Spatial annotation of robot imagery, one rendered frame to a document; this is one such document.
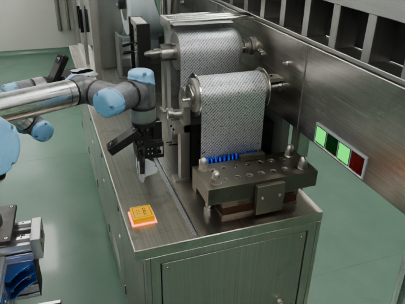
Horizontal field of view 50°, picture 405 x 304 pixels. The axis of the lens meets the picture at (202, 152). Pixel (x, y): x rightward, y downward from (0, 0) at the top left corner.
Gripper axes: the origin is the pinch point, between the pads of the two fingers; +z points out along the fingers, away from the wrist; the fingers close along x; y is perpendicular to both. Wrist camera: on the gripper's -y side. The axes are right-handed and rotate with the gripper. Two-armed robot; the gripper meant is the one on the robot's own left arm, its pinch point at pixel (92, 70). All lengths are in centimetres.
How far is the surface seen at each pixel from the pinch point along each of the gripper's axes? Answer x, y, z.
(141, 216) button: 61, 23, -17
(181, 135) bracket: 47.7, 7.8, 8.6
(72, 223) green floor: -55, 132, 11
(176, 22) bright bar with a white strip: 24.6, -24.7, 21.6
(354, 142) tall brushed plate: 102, -14, 25
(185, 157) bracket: 49, 17, 10
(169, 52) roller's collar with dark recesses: 26.4, -14.4, 17.7
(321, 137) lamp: 90, -7, 30
